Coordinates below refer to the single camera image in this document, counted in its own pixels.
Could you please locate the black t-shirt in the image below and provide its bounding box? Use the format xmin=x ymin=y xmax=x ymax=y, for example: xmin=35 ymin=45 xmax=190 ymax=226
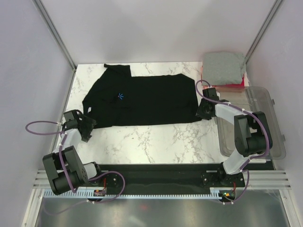
xmin=82 ymin=64 xmax=201 ymax=128

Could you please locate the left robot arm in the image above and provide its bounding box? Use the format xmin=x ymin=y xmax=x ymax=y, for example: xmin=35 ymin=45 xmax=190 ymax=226
xmin=43 ymin=110 xmax=104 ymax=195

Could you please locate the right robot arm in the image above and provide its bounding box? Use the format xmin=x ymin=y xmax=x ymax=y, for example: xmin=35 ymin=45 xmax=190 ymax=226
xmin=196 ymin=87 xmax=273 ymax=186

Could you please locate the folded peach t-shirt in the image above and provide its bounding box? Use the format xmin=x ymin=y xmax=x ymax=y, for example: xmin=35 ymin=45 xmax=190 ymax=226
xmin=201 ymin=65 xmax=245 ymax=92

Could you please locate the folded red t-shirt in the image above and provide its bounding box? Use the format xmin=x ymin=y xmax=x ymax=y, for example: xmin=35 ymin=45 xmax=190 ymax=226
xmin=226 ymin=75 xmax=245 ymax=88

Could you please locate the folded grey t-shirt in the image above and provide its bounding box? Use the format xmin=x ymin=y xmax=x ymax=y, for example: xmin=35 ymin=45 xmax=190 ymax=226
xmin=202 ymin=52 xmax=246 ymax=86

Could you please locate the clear plastic bin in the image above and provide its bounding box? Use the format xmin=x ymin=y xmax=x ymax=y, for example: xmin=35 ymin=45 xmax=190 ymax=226
xmin=216 ymin=87 xmax=286 ymax=160

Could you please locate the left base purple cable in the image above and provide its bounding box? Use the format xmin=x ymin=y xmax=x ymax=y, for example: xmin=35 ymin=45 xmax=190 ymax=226
xmin=86 ymin=170 xmax=126 ymax=206

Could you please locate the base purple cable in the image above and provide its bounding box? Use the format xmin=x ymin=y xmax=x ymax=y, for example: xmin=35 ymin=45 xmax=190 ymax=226
xmin=219 ymin=169 xmax=250 ymax=206
xmin=86 ymin=170 xmax=126 ymax=206

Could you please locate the white slotted cable duct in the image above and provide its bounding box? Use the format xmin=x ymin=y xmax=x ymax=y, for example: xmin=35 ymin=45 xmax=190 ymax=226
xmin=43 ymin=188 xmax=233 ymax=200

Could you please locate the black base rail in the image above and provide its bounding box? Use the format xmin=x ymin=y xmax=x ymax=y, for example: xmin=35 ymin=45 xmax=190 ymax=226
xmin=87 ymin=164 xmax=245 ymax=194

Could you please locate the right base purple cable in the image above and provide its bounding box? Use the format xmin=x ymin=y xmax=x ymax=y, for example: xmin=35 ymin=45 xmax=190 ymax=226
xmin=219 ymin=169 xmax=250 ymax=206

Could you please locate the right aluminium frame post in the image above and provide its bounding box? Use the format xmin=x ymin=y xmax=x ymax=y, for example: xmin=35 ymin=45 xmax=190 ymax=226
xmin=245 ymin=0 xmax=284 ymax=65

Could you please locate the aluminium frame post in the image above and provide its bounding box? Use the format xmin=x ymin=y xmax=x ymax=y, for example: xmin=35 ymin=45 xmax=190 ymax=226
xmin=245 ymin=0 xmax=284 ymax=65
xmin=33 ymin=0 xmax=78 ymax=71

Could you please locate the left aluminium frame post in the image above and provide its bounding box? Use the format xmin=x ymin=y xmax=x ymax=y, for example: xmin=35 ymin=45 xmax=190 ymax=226
xmin=33 ymin=0 xmax=78 ymax=71

